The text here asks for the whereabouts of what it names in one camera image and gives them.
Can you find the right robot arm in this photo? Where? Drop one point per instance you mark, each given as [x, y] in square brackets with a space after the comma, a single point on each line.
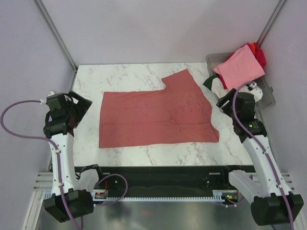
[271, 199]

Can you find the dark green t shirt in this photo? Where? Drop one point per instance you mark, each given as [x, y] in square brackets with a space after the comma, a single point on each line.
[209, 82]

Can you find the white slotted cable duct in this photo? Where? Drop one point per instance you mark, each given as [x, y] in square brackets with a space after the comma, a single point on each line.
[100, 196]

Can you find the grey translucent plastic bin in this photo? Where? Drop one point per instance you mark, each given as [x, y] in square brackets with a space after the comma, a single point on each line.
[267, 100]

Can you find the salmon red t shirt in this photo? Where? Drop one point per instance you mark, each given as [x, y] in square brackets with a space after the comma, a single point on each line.
[179, 113]

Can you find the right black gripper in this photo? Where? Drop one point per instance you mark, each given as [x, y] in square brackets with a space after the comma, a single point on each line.
[229, 96]

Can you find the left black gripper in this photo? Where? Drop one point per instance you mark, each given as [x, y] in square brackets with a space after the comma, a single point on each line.
[82, 106]

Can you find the white t shirt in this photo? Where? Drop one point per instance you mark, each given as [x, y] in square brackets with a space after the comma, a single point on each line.
[218, 89]

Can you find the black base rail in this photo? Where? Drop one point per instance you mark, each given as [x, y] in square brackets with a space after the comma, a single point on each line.
[168, 180]

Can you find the light pink t shirt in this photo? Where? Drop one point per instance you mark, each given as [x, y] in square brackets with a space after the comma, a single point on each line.
[238, 70]

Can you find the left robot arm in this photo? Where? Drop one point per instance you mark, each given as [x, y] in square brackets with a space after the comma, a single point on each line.
[71, 194]

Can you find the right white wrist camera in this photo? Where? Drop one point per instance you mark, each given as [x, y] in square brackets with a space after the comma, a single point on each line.
[253, 89]

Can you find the right aluminium frame post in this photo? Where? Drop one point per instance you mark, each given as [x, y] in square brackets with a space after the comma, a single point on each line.
[271, 21]

